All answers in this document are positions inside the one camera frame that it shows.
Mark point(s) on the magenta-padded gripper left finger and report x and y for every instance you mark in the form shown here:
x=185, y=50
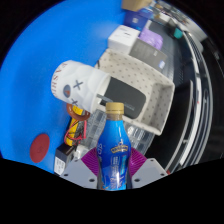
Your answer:
x=76, y=171

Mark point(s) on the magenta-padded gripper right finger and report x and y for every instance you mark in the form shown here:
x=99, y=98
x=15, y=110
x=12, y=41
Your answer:
x=148, y=171

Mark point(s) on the blue drink bottle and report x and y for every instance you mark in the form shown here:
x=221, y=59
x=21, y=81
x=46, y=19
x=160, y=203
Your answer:
x=113, y=156

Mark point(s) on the black box with white label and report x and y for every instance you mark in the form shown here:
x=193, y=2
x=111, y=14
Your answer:
x=65, y=158

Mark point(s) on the flat round red coaster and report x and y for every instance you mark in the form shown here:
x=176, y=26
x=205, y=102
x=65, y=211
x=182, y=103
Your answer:
x=39, y=148

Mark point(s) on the spoon in mug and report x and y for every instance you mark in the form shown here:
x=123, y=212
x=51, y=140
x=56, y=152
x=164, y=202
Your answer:
x=104, y=98

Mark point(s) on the black overhead shelf unit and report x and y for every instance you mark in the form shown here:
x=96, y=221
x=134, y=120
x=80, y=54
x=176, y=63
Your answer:
x=200, y=100

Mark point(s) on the white mug with face print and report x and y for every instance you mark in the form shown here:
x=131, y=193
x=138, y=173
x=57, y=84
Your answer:
x=80, y=83

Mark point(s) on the beige dotted storage tray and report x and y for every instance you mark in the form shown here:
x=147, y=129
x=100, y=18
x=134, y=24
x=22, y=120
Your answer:
x=133, y=70

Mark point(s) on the dark grey carton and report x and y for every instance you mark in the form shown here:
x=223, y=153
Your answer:
x=148, y=55

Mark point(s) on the purple bag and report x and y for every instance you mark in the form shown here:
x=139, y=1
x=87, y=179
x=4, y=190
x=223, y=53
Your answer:
x=151, y=38

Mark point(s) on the small white box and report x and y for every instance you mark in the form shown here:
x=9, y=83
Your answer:
x=122, y=38

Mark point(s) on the blue box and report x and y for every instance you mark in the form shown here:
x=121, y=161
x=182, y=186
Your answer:
x=136, y=20

